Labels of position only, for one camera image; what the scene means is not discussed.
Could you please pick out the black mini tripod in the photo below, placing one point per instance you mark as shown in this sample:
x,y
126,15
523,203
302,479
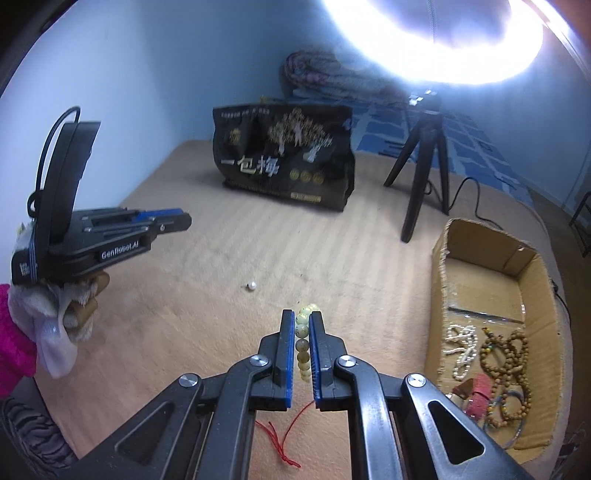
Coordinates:
x,y
428,137

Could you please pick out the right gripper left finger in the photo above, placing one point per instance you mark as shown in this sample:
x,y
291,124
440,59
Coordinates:
x,y
265,380

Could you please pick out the black plum snack bag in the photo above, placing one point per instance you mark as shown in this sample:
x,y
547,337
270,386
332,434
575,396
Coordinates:
x,y
299,152

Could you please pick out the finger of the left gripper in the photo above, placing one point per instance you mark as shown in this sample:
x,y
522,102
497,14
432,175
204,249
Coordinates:
x,y
155,215
167,225

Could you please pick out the left hand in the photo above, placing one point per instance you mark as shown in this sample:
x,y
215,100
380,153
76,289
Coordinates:
x,y
77,303

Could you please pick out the red leather strap watch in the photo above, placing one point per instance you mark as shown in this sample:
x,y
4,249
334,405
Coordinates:
x,y
473,396

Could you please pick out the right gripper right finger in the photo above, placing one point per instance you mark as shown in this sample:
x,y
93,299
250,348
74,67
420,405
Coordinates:
x,y
340,381

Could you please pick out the black metal rack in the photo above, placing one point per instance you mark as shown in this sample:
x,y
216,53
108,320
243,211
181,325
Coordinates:
x,y
576,222

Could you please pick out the pink sleeve forearm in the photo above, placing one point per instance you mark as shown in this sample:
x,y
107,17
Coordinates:
x,y
18,354

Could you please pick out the brown cardboard box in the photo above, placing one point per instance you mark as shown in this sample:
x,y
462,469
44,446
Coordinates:
x,y
483,277

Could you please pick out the brown wooden bead mala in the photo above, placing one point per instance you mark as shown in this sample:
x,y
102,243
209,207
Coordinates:
x,y
505,361

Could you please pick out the blue checkered bed sheet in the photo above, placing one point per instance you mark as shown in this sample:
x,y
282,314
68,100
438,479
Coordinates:
x,y
384,129

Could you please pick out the folded floral quilt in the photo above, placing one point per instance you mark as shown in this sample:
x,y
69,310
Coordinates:
x,y
320,74

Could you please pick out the white ring light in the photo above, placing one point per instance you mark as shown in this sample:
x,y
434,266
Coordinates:
x,y
469,43

